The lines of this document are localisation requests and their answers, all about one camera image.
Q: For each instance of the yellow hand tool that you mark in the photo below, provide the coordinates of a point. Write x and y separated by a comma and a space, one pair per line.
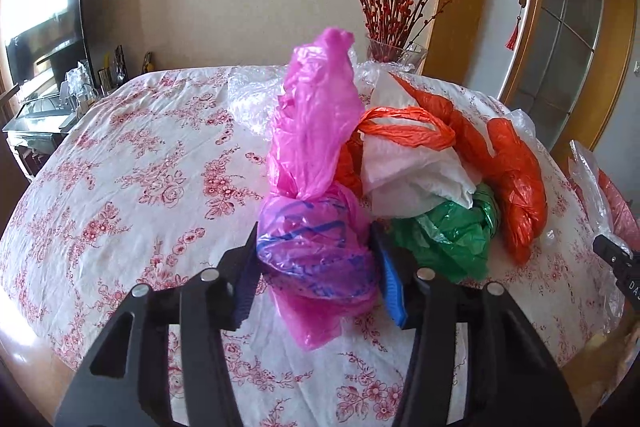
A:
147, 63

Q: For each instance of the green plastic bag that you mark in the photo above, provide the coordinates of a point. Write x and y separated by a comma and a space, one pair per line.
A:
445, 232

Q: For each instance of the glass vase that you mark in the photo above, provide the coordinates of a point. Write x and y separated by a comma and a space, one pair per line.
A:
395, 54

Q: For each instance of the pink plastic bag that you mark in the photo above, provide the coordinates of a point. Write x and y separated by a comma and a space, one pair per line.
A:
310, 132

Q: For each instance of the clear plastic bag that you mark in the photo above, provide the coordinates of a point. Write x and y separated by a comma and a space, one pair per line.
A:
255, 102

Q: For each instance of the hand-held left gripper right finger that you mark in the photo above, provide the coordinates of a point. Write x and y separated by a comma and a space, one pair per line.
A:
392, 292

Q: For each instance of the clear plastic packaging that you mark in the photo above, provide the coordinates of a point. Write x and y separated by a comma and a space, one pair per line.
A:
80, 89

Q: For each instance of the white plastic bag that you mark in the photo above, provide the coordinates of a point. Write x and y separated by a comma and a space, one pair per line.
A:
415, 177

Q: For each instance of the flat screen television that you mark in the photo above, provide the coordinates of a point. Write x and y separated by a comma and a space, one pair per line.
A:
50, 32

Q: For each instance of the wooden glass door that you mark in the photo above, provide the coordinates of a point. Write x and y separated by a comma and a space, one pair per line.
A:
565, 32

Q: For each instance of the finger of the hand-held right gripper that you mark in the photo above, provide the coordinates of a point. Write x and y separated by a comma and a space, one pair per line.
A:
612, 252

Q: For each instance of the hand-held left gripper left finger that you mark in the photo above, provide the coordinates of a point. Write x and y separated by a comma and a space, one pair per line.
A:
245, 289

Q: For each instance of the clear bag with red contents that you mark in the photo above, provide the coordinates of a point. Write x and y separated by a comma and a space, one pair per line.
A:
590, 192

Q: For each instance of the floral white tablecloth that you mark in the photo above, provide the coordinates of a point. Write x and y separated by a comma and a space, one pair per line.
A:
150, 207

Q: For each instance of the utensil holder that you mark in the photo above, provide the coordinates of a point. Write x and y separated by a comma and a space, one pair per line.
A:
112, 74

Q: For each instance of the dark television stand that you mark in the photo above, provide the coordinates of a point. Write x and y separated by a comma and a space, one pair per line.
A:
30, 132

